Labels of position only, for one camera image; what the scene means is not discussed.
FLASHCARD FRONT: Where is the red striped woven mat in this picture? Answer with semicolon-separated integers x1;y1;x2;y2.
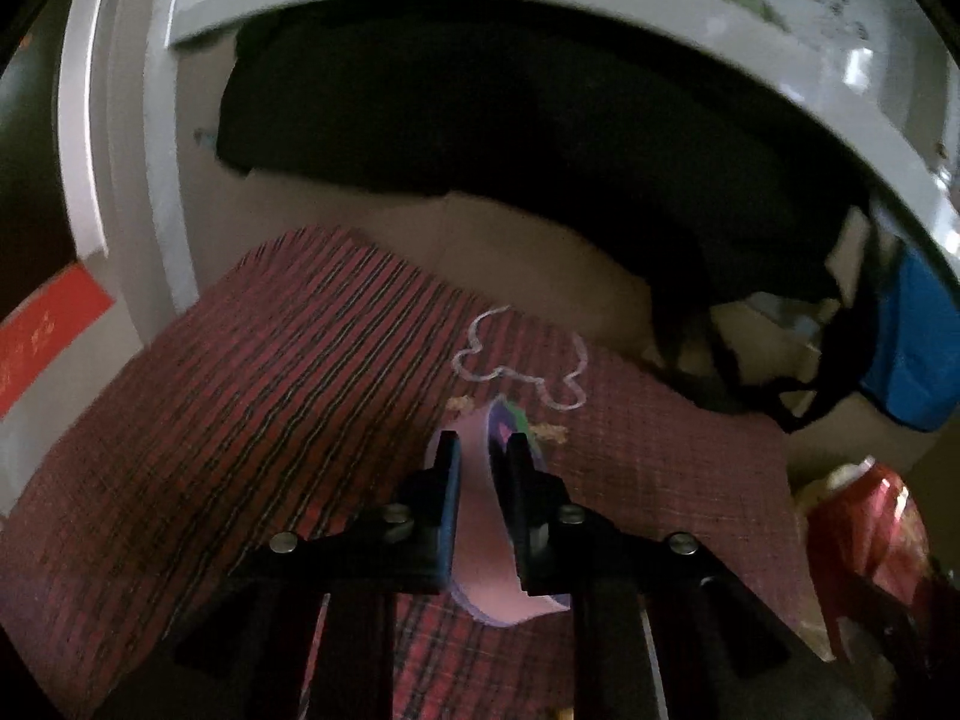
0;225;822;720

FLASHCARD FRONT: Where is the blue bag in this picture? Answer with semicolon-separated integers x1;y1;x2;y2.
859;247;960;432

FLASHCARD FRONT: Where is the black strap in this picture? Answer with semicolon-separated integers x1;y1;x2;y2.
660;300;886;432

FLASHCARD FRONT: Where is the white furniture frame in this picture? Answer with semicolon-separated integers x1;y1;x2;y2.
56;0;960;301

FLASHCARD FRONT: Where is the black bag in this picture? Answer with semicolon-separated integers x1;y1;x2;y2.
214;0;875;361

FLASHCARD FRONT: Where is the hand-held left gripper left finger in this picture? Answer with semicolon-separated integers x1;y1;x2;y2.
172;429;462;720

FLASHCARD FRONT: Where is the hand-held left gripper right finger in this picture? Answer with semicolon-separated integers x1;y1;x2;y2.
501;435;871;720

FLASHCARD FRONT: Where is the yellowish plastic bag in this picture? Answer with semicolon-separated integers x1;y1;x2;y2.
795;461;878;511

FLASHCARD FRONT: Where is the cardboard box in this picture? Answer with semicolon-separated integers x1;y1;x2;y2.
712;292;826;391

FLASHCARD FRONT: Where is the red plastic bag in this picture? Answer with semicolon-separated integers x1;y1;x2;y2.
806;457;938;661

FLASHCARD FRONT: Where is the pink and purple paper bowl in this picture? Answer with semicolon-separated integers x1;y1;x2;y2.
424;397;575;627

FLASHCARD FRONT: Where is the white looped string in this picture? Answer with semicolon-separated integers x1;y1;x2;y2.
452;305;587;412

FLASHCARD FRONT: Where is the box with red label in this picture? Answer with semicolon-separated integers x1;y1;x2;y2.
0;262;117;421

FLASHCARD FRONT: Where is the brown cardboard panel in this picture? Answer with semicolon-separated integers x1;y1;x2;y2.
247;172;661;361

